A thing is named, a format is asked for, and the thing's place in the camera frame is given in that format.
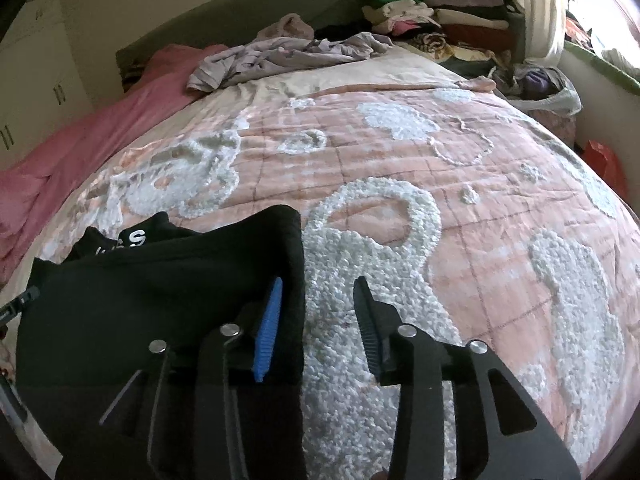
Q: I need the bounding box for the green headboard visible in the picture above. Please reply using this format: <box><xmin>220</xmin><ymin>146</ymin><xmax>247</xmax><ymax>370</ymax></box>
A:
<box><xmin>115</xmin><ymin>0</ymin><xmax>373</xmax><ymax>86</ymax></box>

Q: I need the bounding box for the dark green cloth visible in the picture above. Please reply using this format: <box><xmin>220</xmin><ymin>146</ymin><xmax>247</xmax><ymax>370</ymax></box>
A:
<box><xmin>440</xmin><ymin>57</ymin><xmax>501</xmax><ymax>81</ymax></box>

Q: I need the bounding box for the pink tufted bedspread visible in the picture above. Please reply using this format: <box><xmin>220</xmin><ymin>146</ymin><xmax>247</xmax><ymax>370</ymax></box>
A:
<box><xmin>0</xmin><ymin>52</ymin><xmax>640</xmax><ymax>480</ymax></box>

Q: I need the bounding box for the pink fluffy garment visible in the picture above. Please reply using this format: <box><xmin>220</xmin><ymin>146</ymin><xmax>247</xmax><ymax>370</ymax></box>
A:
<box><xmin>256</xmin><ymin>12</ymin><xmax>316</xmax><ymax>42</ymax></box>

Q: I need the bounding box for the cream curtain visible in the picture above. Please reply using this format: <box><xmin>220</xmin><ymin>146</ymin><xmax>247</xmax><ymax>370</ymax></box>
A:
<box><xmin>495</xmin><ymin>0</ymin><xmax>576</xmax><ymax>61</ymax></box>

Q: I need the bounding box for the striped dark pillow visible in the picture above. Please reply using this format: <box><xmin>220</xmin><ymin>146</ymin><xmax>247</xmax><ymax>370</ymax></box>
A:
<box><xmin>120</xmin><ymin>57</ymin><xmax>151</xmax><ymax>93</ymax></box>

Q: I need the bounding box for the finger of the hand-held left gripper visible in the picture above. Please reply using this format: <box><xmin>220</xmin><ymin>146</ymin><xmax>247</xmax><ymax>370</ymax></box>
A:
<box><xmin>0</xmin><ymin>286</ymin><xmax>41</xmax><ymax>323</ymax></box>

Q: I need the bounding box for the white plastic bag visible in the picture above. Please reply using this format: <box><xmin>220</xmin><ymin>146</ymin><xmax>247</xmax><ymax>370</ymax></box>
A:
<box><xmin>492</xmin><ymin>62</ymin><xmax>583</xmax><ymax>113</ymax></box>

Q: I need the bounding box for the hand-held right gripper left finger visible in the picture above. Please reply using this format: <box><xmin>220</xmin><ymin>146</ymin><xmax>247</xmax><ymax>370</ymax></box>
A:
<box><xmin>97</xmin><ymin>276</ymin><xmax>301</xmax><ymax>480</ymax></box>

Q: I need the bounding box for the leopard print cloth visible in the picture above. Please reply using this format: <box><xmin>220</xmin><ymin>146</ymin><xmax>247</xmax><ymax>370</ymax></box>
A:
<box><xmin>410</xmin><ymin>32</ymin><xmax>496</xmax><ymax>61</ymax></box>

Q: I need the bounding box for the green windowsill cover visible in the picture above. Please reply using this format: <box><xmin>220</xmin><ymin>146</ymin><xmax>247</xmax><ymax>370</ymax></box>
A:
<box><xmin>562</xmin><ymin>40</ymin><xmax>640</xmax><ymax>96</ymax></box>

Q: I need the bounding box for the cream wardrobe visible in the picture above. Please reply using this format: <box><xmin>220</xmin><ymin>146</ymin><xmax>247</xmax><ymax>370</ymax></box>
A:
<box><xmin>0</xmin><ymin>0</ymin><xmax>96</xmax><ymax>161</ymax></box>

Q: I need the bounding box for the red bag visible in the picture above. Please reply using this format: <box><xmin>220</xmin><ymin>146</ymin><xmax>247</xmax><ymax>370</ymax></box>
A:
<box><xmin>582</xmin><ymin>139</ymin><xmax>628</xmax><ymax>201</ymax></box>

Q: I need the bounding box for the pink quilt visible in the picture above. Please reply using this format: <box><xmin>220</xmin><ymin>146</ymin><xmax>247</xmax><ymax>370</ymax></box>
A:
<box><xmin>0</xmin><ymin>44</ymin><xmax>228</xmax><ymax>281</ymax></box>

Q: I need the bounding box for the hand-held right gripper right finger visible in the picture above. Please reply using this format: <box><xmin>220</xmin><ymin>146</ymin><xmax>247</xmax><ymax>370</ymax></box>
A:
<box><xmin>352</xmin><ymin>276</ymin><xmax>583</xmax><ymax>480</ymax></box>

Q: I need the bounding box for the clothes pile on windowsill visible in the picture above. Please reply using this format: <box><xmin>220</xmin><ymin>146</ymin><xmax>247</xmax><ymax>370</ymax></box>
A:
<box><xmin>565</xmin><ymin>15</ymin><xmax>640</xmax><ymax>68</ymax></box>

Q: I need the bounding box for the black sweater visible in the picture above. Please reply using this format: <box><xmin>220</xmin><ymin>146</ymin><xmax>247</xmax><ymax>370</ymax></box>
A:
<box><xmin>15</xmin><ymin>204</ymin><xmax>307</xmax><ymax>480</ymax></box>

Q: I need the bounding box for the lavender garment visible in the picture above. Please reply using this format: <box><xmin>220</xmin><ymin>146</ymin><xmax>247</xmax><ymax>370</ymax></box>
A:
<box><xmin>186</xmin><ymin>31</ymin><xmax>396</xmax><ymax>92</ymax></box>

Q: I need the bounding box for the black cloth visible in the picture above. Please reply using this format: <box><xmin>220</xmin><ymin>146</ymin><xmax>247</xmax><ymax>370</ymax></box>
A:
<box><xmin>315</xmin><ymin>22</ymin><xmax>373</xmax><ymax>42</ymax></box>

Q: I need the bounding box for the stack of folded clothes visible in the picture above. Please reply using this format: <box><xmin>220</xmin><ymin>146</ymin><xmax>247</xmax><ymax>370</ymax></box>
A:
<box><xmin>361</xmin><ymin>0</ymin><xmax>526</xmax><ymax>51</ymax></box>

